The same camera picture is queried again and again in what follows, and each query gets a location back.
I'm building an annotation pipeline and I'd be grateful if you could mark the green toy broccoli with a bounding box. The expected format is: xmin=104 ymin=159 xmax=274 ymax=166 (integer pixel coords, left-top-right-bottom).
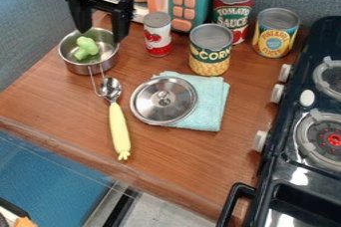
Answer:
xmin=73 ymin=36 xmax=101 ymax=62

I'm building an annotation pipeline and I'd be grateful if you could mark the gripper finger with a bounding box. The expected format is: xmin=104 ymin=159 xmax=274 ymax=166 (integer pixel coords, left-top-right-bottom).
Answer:
xmin=66 ymin=0 xmax=95 ymax=35
xmin=110 ymin=7 xmax=135 ymax=44

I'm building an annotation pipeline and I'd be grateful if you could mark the yellow handled silver spoon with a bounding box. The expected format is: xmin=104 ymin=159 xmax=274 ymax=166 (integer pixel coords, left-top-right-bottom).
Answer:
xmin=100 ymin=77 xmax=133 ymax=161

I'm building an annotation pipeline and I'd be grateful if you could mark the toy stove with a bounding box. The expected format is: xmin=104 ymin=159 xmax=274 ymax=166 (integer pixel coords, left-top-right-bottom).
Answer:
xmin=215 ymin=15 xmax=341 ymax=227

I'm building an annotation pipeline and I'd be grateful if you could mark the yellow green corn can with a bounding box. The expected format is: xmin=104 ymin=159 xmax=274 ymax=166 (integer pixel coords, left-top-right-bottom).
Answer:
xmin=187 ymin=23 xmax=235 ymax=77

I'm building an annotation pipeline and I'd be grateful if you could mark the yellow blue pineapple can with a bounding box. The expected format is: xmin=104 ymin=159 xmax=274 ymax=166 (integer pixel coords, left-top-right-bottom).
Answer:
xmin=250 ymin=7 xmax=303 ymax=60

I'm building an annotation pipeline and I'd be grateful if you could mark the small red white can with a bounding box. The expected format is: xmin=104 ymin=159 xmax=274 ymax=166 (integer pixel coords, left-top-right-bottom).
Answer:
xmin=142 ymin=11 xmax=173 ymax=58

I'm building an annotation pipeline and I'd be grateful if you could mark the light blue cloth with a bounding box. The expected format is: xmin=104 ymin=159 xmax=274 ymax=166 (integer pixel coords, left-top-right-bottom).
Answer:
xmin=152 ymin=70 xmax=232 ymax=132

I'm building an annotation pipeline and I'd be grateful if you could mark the silver pot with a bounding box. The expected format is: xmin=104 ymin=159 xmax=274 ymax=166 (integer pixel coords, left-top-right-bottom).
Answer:
xmin=57 ymin=27 xmax=122 ymax=99

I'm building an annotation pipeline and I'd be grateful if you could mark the red tomato sauce can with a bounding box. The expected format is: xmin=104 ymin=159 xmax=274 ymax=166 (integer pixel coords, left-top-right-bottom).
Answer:
xmin=211 ymin=0 xmax=256 ymax=46

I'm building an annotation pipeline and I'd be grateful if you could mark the silver lid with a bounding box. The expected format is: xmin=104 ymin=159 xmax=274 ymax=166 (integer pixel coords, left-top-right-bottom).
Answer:
xmin=129 ymin=76 xmax=200 ymax=126

